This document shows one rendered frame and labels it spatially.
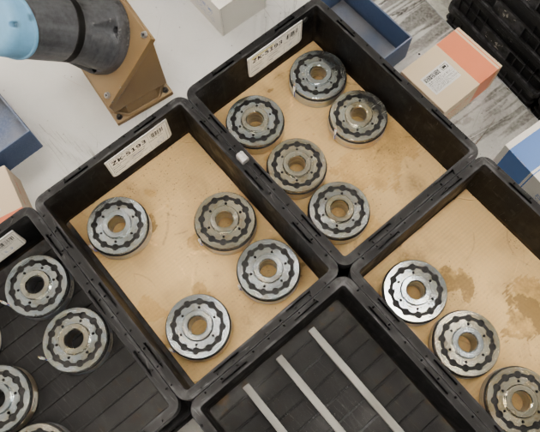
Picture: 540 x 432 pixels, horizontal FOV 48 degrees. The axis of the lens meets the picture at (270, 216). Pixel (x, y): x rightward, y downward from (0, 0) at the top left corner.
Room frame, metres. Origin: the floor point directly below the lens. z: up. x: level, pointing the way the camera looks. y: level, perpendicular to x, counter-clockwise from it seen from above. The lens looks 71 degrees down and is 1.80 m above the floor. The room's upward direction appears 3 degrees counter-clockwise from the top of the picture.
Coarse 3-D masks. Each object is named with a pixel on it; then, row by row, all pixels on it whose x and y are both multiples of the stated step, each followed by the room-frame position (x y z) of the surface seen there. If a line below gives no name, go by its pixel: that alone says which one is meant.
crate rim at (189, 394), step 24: (144, 120) 0.48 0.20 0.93; (120, 144) 0.44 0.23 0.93; (216, 144) 0.43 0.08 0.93; (240, 168) 0.39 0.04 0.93; (48, 192) 0.36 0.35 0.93; (264, 192) 0.34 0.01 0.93; (48, 216) 0.32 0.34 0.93; (288, 216) 0.30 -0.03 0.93; (312, 240) 0.26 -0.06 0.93; (336, 264) 0.22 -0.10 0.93; (96, 288) 0.21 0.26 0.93; (312, 288) 0.19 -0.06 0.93; (120, 312) 0.17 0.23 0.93; (288, 312) 0.15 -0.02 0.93; (144, 336) 0.13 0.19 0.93; (264, 336) 0.12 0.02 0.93; (168, 384) 0.06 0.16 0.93
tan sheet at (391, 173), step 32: (288, 64) 0.64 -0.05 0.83; (288, 96) 0.57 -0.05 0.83; (288, 128) 0.50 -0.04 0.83; (320, 128) 0.50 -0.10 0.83; (256, 160) 0.44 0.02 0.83; (352, 160) 0.43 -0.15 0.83; (384, 160) 0.43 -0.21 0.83; (416, 160) 0.43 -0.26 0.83; (384, 192) 0.37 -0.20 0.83; (416, 192) 0.37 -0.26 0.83
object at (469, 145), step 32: (320, 0) 0.70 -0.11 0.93; (352, 32) 0.63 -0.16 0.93; (224, 64) 0.58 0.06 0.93; (384, 64) 0.56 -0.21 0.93; (192, 96) 0.52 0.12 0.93; (416, 96) 0.50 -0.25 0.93; (224, 128) 0.46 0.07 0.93; (448, 128) 0.44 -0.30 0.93; (384, 224) 0.28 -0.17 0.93; (352, 256) 0.23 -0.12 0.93
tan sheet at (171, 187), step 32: (160, 160) 0.45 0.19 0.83; (192, 160) 0.45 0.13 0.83; (128, 192) 0.40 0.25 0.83; (160, 192) 0.39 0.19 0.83; (192, 192) 0.39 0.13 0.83; (160, 224) 0.34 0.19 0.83; (192, 224) 0.33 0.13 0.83; (224, 224) 0.33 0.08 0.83; (256, 224) 0.33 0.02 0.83; (160, 256) 0.28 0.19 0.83; (192, 256) 0.27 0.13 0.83; (224, 256) 0.27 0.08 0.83; (128, 288) 0.23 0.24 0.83; (160, 288) 0.22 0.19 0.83; (192, 288) 0.22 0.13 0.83; (224, 288) 0.22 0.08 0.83; (160, 320) 0.17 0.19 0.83; (256, 320) 0.16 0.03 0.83; (224, 352) 0.11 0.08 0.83
